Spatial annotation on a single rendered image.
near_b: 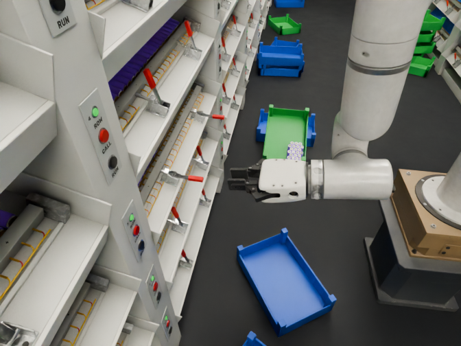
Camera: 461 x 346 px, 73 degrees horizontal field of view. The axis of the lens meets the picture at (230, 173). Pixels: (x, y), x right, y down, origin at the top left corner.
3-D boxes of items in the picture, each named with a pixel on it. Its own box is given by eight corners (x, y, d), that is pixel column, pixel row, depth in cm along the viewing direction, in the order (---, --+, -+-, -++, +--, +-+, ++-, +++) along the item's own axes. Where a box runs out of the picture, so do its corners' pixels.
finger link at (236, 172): (260, 180, 73) (232, 179, 74) (261, 170, 75) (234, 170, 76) (258, 169, 70) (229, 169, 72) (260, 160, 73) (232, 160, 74)
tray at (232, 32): (241, 34, 160) (252, 7, 151) (218, 93, 117) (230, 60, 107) (204, 17, 158) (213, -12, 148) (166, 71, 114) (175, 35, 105)
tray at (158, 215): (213, 106, 110) (221, 84, 103) (151, 257, 66) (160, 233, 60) (158, 83, 107) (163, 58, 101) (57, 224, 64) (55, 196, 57)
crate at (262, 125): (312, 125, 178) (315, 113, 173) (313, 147, 164) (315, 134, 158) (259, 120, 182) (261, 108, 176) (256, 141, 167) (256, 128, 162)
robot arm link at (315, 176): (322, 208, 67) (308, 208, 67) (321, 179, 73) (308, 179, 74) (324, 180, 61) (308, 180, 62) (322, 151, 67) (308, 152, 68)
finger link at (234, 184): (256, 198, 68) (227, 198, 70) (258, 188, 71) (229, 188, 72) (255, 188, 66) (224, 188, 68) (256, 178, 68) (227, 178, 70)
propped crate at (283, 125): (303, 168, 152) (306, 160, 145) (261, 163, 154) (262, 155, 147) (306, 117, 164) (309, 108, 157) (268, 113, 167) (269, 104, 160)
